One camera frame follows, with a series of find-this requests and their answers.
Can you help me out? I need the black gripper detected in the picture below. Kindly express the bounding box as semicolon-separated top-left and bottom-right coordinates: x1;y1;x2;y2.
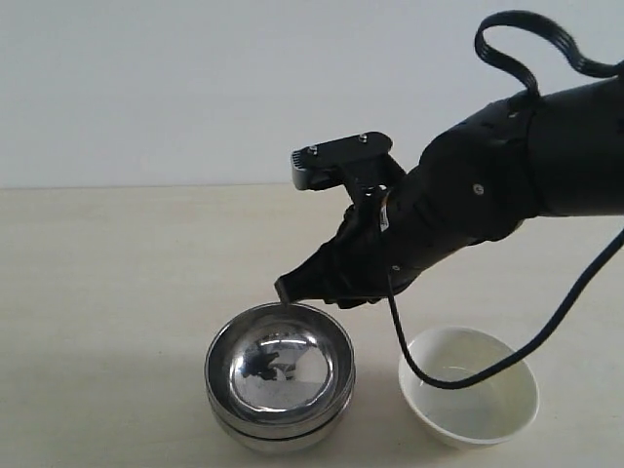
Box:
274;122;540;308

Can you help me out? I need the ribbed steel bowl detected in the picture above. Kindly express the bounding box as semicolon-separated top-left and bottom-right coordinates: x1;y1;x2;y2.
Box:
205;302;356;410

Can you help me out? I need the plain steel bowl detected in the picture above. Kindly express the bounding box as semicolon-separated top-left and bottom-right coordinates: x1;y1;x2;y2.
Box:
208;384;354;453

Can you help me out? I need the white ceramic bowl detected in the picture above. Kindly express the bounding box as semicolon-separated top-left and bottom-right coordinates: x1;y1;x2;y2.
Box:
398;326;540;449

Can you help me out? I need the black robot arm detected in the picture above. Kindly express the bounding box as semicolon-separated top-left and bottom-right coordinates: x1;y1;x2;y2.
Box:
275;79;623;308

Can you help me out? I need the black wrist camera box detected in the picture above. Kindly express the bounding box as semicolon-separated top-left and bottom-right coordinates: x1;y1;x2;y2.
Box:
291;132;406;206

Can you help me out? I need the black flat ribbon cable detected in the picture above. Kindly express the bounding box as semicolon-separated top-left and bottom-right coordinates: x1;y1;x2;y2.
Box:
474;11;624;106

